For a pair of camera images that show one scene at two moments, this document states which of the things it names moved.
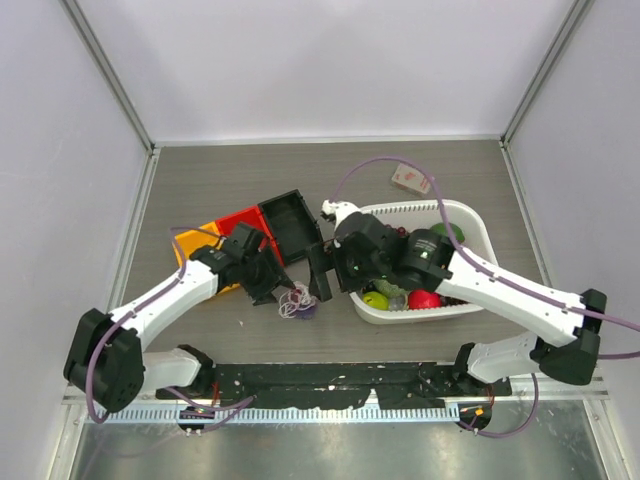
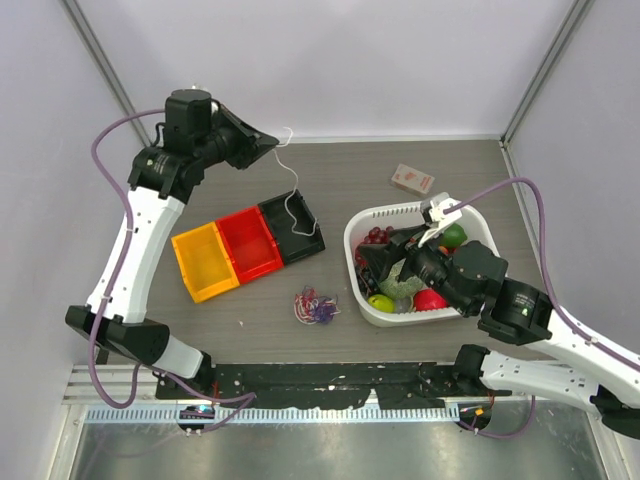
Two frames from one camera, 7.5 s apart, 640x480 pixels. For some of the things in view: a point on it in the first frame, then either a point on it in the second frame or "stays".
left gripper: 274,274 -> 253,143
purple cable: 308,312 -> 323,311
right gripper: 320,259 -> 402,243
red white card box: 411,178 stays
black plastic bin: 291,225 stays
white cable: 292,299 -> 307,233
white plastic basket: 414,216 stays
